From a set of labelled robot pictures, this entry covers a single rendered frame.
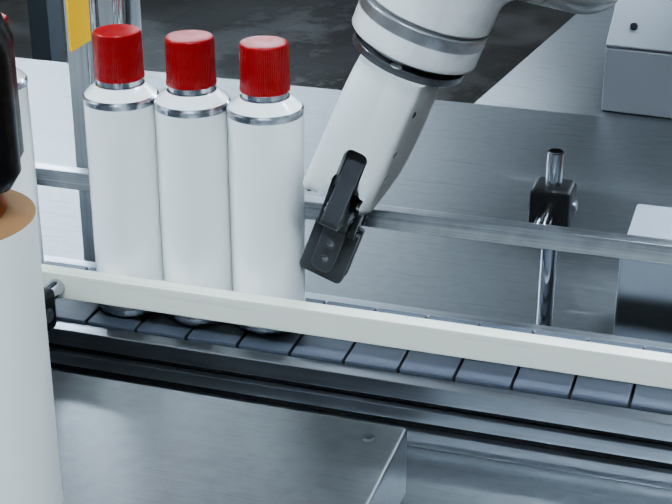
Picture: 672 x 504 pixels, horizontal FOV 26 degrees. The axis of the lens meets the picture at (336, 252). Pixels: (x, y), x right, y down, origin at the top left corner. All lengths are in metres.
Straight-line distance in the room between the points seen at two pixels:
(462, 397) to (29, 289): 0.33
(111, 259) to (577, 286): 0.40
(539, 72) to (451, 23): 0.87
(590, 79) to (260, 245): 0.82
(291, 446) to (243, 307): 0.14
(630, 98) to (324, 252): 0.70
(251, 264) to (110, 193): 0.11
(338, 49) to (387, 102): 3.78
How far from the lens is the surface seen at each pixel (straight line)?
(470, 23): 0.89
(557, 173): 1.04
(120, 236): 1.03
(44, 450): 0.80
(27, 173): 1.07
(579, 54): 1.83
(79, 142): 1.19
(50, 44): 3.14
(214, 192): 0.99
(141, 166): 1.01
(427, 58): 0.89
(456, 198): 1.38
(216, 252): 1.01
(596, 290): 1.21
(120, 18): 1.09
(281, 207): 0.98
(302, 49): 4.68
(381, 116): 0.90
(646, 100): 1.62
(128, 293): 1.03
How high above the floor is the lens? 1.36
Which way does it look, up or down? 25 degrees down
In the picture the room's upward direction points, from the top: straight up
